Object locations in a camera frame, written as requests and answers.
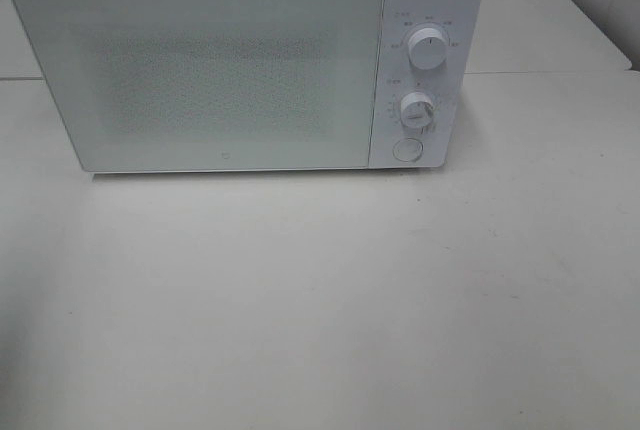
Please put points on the white timer knob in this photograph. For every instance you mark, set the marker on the white timer knob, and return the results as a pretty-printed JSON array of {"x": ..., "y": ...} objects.
[{"x": 416, "y": 110}]

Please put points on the white microwave oven body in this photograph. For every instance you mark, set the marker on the white microwave oven body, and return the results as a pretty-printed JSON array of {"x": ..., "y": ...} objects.
[{"x": 430, "y": 0}]

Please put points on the upper white power knob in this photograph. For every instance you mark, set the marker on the upper white power knob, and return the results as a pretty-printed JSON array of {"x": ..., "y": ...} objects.
[{"x": 427, "y": 47}]

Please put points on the white microwave door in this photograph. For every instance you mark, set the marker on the white microwave door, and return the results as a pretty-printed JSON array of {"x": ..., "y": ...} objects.
[{"x": 199, "y": 85}]

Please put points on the round white door button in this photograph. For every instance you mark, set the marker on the round white door button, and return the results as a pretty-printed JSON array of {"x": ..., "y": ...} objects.
[{"x": 408, "y": 150}]

